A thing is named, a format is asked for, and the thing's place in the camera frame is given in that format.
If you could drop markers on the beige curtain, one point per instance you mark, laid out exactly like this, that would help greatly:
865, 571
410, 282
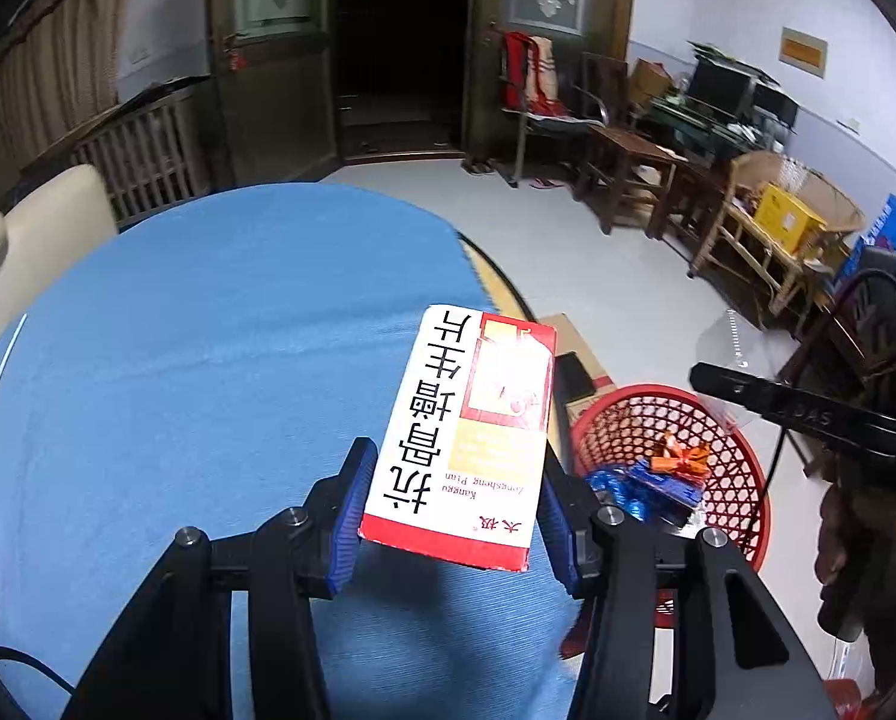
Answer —
43, 75

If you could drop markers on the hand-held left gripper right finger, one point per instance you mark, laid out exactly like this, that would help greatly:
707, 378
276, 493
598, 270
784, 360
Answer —
560, 540

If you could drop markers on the small black monitor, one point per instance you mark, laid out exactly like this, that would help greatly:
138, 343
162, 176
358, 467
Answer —
774, 105

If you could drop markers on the person's right hand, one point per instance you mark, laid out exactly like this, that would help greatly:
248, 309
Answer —
841, 532

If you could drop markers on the orange wall sign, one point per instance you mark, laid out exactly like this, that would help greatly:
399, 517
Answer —
802, 51

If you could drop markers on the dark wooden chair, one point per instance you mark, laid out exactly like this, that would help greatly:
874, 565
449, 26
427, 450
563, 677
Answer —
628, 146

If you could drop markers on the wooden door with glass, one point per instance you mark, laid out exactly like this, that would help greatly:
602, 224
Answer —
485, 105
268, 90

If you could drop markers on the red cloth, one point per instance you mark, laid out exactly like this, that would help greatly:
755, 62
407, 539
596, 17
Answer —
523, 75

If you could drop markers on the yellow box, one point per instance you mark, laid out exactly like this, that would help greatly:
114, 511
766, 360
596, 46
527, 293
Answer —
785, 217

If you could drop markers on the blue toothpaste box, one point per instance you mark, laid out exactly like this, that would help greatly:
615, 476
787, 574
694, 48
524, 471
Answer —
665, 486

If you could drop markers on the dark slipper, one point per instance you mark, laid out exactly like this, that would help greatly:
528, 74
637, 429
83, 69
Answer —
479, 169

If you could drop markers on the beige leather sofa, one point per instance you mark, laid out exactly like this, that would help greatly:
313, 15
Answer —
43, 240

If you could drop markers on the metal frame chair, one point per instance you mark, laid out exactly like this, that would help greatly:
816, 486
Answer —
560, 124

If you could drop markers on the red and white medicine box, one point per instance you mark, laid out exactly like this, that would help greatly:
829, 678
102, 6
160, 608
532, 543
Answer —
448, 427

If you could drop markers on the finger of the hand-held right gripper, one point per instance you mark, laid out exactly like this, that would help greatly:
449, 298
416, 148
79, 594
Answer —
793, 409

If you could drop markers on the cluttered green desk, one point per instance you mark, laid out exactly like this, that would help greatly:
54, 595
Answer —
688, 127

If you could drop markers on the wooden crib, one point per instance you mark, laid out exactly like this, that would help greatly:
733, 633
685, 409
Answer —
148, 150

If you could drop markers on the orange wrapper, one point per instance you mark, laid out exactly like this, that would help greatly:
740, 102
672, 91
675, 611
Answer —
680, 457

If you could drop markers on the bamboo chair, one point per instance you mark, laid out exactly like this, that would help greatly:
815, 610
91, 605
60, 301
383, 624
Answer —
748, 232

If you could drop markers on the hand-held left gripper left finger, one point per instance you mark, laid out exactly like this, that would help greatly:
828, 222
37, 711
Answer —
350, 532

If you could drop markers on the large black monitor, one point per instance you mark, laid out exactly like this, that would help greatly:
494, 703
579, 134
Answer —
718, 86

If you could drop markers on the red slipper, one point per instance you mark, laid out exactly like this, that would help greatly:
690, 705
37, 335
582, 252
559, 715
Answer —
544, 182

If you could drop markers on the flat cardboard box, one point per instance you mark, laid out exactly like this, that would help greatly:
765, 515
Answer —
568, 330

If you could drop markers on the red plastic basket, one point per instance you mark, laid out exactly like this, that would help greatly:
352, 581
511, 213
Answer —
740, 480

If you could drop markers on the brown cardboard box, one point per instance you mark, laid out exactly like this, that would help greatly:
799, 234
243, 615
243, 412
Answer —
649, 82

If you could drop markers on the round wooden table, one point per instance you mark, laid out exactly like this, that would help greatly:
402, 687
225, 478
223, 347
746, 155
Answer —
497, 281

